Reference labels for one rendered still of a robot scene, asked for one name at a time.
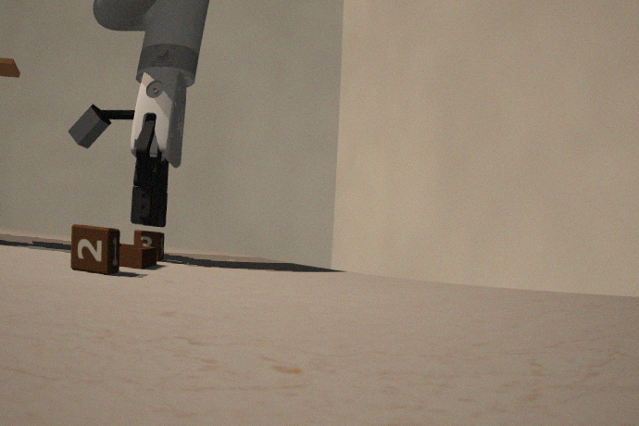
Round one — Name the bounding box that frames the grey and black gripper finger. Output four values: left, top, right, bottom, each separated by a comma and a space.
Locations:
155, 159, 169, 227
131, 114, 162, 226

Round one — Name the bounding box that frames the brown wooden tray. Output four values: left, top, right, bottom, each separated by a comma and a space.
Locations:
119, 244, 157, 269

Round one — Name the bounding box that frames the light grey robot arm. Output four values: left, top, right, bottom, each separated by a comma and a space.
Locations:
69, 0, 209, 149

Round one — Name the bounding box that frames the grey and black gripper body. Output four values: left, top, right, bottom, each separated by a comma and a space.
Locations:
131, 67, 195, 168

